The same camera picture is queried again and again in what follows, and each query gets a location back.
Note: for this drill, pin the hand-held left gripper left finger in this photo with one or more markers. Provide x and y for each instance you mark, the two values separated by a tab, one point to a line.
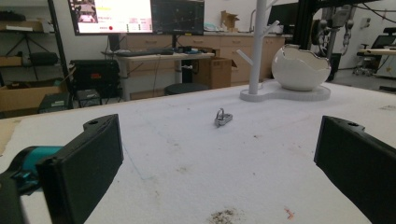
84	169

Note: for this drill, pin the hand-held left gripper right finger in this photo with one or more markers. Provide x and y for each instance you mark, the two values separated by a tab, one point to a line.
358	165

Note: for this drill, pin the small silver metal carabiner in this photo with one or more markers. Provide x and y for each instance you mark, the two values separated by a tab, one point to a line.
222	118

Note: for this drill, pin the open cardboard box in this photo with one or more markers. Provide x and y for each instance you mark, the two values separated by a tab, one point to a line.
28	96

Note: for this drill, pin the black equipment case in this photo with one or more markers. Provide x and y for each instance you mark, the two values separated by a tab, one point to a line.
95	76

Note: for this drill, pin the white eggshell-shaped bowl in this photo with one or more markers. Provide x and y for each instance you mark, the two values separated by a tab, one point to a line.
299	69

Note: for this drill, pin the white standing desk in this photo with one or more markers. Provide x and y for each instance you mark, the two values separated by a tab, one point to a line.
155	73

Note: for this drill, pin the black round stool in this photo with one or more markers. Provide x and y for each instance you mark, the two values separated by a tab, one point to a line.
185	88

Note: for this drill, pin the black keyboard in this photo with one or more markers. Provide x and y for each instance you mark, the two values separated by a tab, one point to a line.
144	52

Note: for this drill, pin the black metal shelf rack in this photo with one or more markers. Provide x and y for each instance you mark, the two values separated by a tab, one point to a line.
31	46

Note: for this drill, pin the white tree-shaped jewelry stand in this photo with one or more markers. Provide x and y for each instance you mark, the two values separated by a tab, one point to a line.
267	62

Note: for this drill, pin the lit computer monitor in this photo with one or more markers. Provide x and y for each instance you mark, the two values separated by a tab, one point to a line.
112	15

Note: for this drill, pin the brown cardboard box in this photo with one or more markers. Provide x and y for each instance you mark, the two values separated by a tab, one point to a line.
214	73

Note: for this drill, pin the wooden cabinet row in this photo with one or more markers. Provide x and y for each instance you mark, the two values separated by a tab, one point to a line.
224	51

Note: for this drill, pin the dark computer monitor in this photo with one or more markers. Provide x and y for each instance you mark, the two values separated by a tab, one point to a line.
177	17

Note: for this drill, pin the small torn cardboard box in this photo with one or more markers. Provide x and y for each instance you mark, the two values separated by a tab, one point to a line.
229	20

